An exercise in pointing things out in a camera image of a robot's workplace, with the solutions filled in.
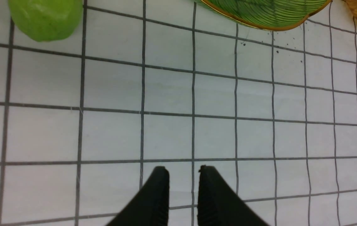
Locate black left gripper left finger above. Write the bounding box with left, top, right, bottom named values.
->
left=107, top=166, right=170, bottom=226

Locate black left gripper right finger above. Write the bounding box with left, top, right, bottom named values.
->
left=197, top=165, right=268, bottom=226

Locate green cucumber vegetable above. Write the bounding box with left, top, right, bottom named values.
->
left=8, top=0, right=83, bottom=42

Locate green glass plate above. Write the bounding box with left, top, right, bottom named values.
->
left=195, top=0, right=331, bottom=31

